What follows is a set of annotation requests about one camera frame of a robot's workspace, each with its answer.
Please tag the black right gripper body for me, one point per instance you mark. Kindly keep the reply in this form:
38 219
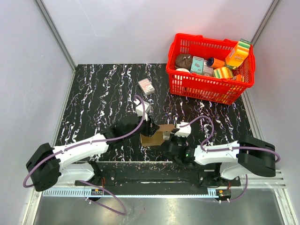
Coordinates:
177 140

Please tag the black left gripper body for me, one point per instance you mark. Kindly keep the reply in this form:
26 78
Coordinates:
146 128

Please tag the small white paper packet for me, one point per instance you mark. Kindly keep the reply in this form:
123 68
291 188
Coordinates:
166 135

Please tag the brown cardboard box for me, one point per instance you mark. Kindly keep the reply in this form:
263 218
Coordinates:
157 139

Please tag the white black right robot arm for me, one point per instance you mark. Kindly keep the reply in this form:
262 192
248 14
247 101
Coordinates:
248 155

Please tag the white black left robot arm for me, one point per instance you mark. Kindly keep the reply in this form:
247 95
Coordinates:
51 165

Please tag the small grey card box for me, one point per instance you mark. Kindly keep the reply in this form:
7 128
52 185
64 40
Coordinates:
146 87

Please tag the pink grey small box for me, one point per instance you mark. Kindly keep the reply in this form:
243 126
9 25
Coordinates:
207 71

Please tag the teal small box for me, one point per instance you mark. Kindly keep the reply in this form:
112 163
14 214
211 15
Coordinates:
197 65

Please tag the red plastic shopping basket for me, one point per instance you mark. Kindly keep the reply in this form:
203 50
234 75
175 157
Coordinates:
205 87

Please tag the white round container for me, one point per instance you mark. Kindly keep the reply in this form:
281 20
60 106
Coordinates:
183 70

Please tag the brown round bread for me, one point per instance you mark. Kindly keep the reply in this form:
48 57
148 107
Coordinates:
184 61

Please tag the yellow green striped sponge pack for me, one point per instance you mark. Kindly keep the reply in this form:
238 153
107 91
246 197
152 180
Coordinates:
223 73

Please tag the orange can with blue lid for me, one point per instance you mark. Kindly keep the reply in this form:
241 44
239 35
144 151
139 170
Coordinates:
215 63

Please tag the small orange packet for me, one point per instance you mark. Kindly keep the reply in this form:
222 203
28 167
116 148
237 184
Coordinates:
239 78

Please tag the tall orange juice carton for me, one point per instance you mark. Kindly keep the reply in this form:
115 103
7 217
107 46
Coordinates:
238 54

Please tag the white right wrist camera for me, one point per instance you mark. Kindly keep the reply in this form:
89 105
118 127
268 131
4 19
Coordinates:
183 129

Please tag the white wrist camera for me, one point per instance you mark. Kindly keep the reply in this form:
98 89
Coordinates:
183 129
139 108

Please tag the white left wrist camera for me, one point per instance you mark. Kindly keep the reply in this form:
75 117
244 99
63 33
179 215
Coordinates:
139 108

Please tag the aluminium front rail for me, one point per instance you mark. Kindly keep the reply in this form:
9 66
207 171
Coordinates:
92 192

